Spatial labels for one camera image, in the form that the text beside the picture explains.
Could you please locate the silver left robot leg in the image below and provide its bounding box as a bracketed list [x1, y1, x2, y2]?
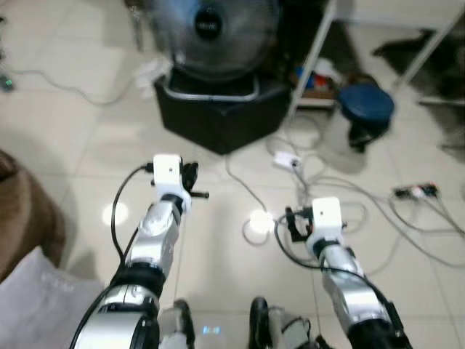
[158, 300, 197, 349]

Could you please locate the black floor fan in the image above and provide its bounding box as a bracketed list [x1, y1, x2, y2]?
[145, 0, 286, 82]

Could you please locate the silver robot leg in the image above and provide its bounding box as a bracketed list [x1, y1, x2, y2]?
[248, 297, 324, 349]
[158, 300, 197, 349]

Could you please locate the grey pillow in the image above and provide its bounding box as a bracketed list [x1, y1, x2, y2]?
[0, 247, 106, 349]

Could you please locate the white metal table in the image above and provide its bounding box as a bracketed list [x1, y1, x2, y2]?
[286, 0, 465, 123]

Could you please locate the black power strip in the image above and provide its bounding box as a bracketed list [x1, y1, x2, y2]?
[392, 184, 441, 201]

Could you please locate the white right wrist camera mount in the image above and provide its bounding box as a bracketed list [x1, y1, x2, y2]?
[310, 197, 344, 252]

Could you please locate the brown velvet armchair sofa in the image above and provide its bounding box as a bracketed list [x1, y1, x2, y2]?
[0, 149, 68, 283]

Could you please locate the looped grey floor cable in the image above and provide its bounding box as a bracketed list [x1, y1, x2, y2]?
[291, 171, 465, 270]

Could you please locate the blue round stool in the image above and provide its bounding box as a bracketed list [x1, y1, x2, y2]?
[338, 82, 397, 153]

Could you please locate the white floor cable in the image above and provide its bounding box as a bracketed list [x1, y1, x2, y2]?
[11, 68, 146, 106]

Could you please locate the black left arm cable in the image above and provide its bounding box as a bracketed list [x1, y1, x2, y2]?
[71, 164, 155, 346]

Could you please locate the silver right robot leg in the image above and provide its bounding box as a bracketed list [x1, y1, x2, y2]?
[248, 297, 324, 349]

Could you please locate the thin grey floor cable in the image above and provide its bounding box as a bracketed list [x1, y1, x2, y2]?
[225, 155, 270, 213]

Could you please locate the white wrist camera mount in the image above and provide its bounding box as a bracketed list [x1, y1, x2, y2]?
[152, 153, 193, 214]
[310, 197, 344, 252]

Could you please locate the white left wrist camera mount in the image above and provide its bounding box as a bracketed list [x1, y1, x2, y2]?
[152, 153, 193, 214]

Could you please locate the colourful printed box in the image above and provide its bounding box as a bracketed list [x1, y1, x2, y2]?
[296, 62, 341, 99]

